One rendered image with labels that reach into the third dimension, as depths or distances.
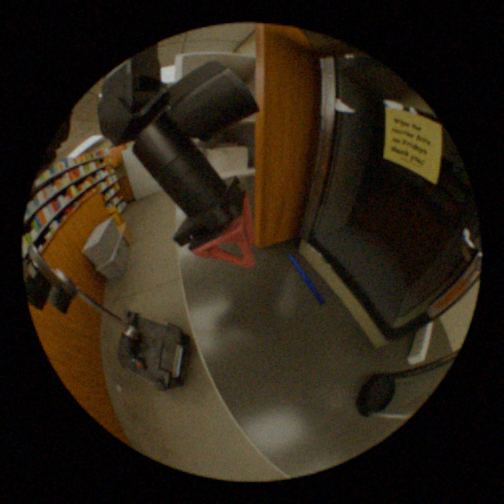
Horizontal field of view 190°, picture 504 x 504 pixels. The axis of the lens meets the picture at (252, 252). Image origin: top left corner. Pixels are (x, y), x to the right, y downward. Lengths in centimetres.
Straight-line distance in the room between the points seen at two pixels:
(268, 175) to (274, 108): 13
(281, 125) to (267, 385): 43
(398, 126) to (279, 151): 20
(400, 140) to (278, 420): 42
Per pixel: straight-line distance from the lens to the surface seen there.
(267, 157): 26
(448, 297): 19
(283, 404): 28
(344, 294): 32
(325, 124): 27
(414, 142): 22
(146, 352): 121
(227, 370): 26
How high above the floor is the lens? 120
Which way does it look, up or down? 46 degrees down
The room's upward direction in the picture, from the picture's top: straight up
